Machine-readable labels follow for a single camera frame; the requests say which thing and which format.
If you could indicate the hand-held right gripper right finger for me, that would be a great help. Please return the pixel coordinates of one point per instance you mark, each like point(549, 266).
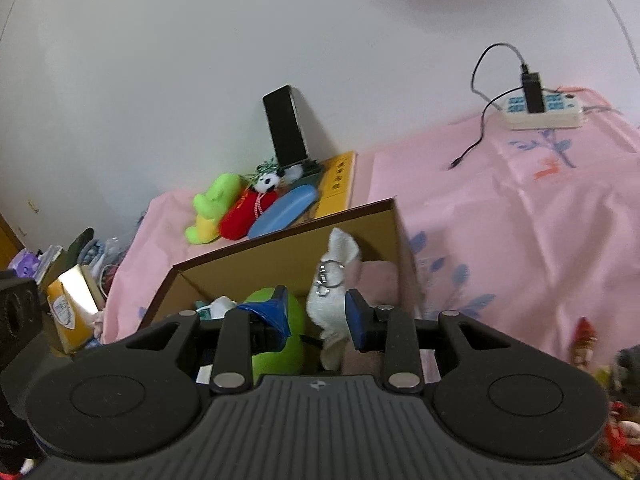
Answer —
point(355, 320)

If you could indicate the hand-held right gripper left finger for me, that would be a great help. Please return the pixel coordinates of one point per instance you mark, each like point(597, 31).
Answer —
point(272, 317)

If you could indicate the brown cardboard box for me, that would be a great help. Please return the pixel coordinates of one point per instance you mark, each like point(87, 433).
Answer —
point(295, 245)

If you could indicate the yellow tissue box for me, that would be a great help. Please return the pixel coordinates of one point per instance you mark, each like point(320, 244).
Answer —
point(70, 322)

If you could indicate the teal plush toy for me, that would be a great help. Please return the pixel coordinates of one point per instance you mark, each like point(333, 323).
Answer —
point(217, 306)

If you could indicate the purple packet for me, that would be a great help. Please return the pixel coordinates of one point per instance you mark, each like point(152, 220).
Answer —
point(25, 264)

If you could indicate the blue glasses case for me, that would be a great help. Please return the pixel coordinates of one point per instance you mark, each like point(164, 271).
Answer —
point(285, 210)

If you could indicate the green yellow plush toy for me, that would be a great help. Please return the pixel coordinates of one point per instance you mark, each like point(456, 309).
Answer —
point(215, 200)

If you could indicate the panda plush toy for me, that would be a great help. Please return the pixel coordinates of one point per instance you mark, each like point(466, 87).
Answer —
point(270, 181)

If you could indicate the dark phone stand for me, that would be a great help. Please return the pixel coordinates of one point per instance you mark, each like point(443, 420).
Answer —
point(314, 170)

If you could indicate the pink printed tablecloth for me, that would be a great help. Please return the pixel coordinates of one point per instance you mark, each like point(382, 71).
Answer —
point(475, 220)

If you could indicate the black phone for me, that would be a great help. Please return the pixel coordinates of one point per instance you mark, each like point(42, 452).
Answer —
point(285, 125)

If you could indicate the red white doll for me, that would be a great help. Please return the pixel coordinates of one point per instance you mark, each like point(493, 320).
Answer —
point(582, 342)

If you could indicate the grey white plush toy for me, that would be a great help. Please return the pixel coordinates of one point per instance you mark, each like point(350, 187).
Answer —
point(626, 366)

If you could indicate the white power strip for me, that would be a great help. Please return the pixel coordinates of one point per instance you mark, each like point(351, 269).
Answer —
point(560, 116)

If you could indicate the small red plush toy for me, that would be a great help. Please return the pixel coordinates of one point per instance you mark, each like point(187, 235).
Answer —
point(622, 430)

